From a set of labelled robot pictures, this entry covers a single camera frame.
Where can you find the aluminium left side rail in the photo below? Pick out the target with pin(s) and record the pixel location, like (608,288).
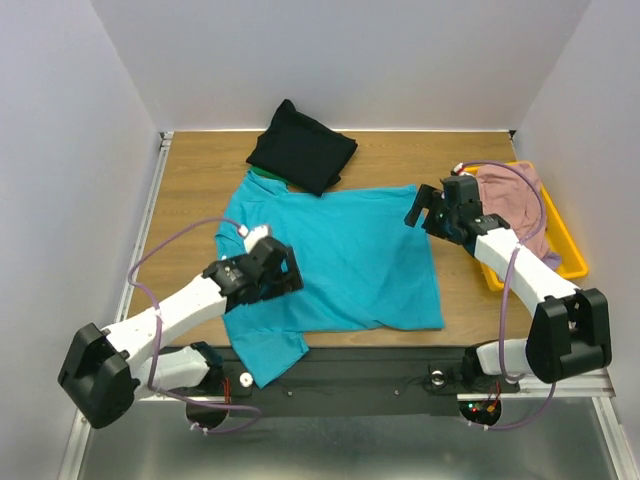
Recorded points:
(166,139)

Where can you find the yellow plastic tray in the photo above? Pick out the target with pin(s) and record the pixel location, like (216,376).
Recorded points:
(573,266)

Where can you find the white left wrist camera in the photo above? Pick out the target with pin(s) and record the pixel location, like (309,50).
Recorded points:
(250,237)

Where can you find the folded black t shirt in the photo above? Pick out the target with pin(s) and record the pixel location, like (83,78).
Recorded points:
(302,151)

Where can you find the lavender t shirt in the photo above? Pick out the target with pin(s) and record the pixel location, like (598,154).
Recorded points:
(552,260)

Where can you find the folded green t shirt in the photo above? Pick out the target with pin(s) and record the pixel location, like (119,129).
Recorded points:
(272,176)

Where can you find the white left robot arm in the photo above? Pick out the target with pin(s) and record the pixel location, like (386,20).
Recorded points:
(106,370)

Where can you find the aluminium front frame rail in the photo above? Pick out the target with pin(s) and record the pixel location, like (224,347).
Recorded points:
(594,384)

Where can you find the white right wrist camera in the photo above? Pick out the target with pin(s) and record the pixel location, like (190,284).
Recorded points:
(458,170)

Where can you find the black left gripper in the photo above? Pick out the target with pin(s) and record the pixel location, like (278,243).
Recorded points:
(287,281)

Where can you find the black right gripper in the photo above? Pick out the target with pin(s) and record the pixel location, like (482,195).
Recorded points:
(431,215)

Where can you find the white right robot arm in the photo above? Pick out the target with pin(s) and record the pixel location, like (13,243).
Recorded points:
(570,330)

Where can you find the turquoise t shirt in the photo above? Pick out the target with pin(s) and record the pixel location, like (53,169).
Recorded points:
(362,268)

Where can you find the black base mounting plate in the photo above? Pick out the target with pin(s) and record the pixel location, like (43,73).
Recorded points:
(360,381)

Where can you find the pink t shirt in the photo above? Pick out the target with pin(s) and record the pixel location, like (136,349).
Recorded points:
(505,193)

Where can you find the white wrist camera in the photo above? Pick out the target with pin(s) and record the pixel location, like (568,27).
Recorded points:
(458,170)
(250,237)

